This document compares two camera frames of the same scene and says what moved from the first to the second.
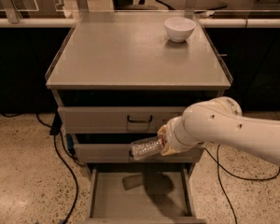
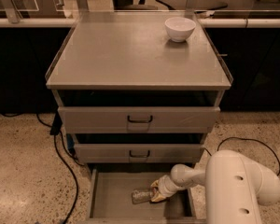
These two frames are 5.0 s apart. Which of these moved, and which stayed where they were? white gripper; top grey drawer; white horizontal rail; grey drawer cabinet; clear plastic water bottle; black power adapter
Moved: white gripper; clear plastic water bottle
Stayed: top grey drawer; grey drawer cabinet; black power adapter; white horizontal rail
